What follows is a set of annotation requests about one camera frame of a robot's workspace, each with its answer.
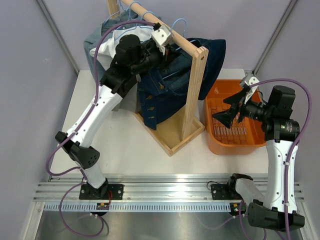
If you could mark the blue wire hanger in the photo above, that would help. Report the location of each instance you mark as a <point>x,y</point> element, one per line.
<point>177,27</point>

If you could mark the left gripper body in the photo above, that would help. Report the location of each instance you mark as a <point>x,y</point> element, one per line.
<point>167,46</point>

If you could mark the white shirt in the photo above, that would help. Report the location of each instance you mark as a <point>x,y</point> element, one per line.
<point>107,49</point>

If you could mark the light blue denim garment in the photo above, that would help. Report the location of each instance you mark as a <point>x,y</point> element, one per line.
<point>123,17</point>

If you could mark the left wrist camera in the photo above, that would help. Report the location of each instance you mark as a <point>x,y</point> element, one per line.
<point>162,35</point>

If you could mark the wooden clothes rack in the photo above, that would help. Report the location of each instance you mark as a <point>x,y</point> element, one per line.
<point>177,131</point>

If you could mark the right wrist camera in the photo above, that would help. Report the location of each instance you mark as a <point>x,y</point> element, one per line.
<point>247,82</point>

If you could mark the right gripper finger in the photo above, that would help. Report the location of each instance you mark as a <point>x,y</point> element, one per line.
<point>237,99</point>
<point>226,117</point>

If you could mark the dark blue denim skirt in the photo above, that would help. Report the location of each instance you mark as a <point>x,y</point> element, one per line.
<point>163,91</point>

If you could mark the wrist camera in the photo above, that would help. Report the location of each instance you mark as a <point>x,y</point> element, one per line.
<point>247,82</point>
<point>162,35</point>

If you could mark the aluminium rail base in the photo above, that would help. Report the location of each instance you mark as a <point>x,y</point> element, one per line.
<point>140,193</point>

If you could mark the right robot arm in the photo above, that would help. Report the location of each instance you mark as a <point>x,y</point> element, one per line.
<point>276,209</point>

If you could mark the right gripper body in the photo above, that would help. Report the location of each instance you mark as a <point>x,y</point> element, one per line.
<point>241,108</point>

